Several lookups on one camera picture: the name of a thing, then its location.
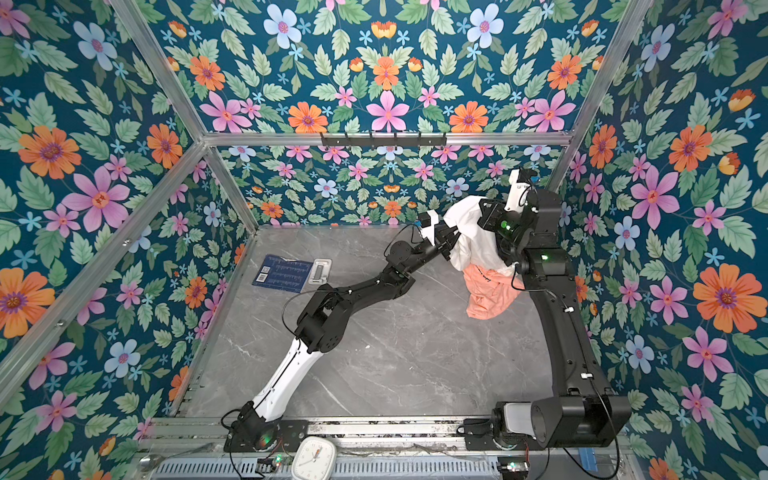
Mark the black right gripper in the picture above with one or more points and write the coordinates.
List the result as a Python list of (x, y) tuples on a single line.
[(492, 215)]

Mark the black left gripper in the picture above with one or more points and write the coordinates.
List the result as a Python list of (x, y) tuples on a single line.
[(444, 236)]

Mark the white cloth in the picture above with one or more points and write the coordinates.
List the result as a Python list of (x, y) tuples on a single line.
[(475, 246)]

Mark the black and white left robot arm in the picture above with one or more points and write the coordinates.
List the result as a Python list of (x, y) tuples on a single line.
[(321, 326)]

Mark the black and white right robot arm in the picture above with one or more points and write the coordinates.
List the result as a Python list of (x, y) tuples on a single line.
[(583, 410)]

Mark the salmon pink cloth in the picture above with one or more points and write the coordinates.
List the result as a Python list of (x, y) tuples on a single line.
[(490, 293)]

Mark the dark blue printed card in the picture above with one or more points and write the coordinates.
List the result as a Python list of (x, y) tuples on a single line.
[(279, 273)]

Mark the white square timer clock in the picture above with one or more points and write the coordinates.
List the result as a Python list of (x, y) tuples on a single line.
[(315, 459)]

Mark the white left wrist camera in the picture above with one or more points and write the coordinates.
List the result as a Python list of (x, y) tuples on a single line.
[(427, 224)]

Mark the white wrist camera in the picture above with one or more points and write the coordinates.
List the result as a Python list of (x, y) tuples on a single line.
[(427, 224), (521, 183)]

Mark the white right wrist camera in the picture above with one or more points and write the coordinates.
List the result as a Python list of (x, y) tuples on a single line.
[(521, 183)]

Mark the black hook rail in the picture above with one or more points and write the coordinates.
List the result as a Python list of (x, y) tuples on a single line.
[(365, 140)]

